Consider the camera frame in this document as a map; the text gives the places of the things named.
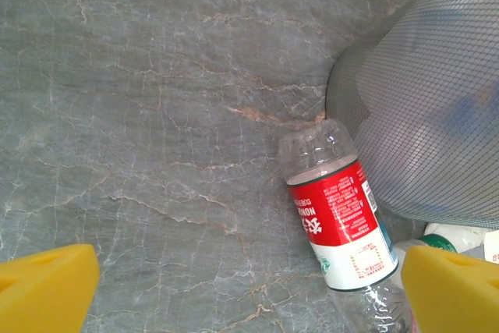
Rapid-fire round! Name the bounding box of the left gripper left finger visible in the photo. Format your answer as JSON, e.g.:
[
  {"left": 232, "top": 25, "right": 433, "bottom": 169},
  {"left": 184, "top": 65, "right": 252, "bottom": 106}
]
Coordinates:
[{"left": 0, "top": 243, "right": 101, "bottom": 333}]

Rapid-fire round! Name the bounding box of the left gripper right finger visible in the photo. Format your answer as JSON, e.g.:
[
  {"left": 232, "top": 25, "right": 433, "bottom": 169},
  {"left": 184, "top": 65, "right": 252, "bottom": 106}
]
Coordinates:
[{"left": 401, "top": 246, "right": 499, "bottom": 333}]

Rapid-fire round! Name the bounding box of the white bottle with green cap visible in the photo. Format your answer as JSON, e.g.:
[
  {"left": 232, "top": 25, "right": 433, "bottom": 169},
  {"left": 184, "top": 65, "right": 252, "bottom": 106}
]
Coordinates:
[{"left": 392, "top": 222, "right": 499, "bottom": 267}]

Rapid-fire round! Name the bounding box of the red label plastic bottle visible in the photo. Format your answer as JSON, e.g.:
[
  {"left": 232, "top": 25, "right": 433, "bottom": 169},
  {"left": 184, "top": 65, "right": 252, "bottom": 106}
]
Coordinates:
[{"left": 277, "top": 118, "right": 414, "bottom": 333}]

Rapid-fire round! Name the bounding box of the grey mesh waste bin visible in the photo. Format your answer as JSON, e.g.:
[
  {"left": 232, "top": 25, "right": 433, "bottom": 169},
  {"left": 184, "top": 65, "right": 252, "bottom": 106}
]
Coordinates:
[{"left": 325, "top": 0, "right": 499, "bottom": 231}]

